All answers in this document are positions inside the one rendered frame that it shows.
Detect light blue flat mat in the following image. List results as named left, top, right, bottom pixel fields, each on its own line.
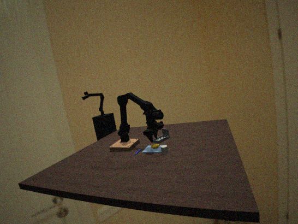
left=142, top=145, right=162, bottom=154

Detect yellow plate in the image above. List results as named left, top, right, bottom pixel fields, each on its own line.
left=151, top=144, right=160, bottom=149

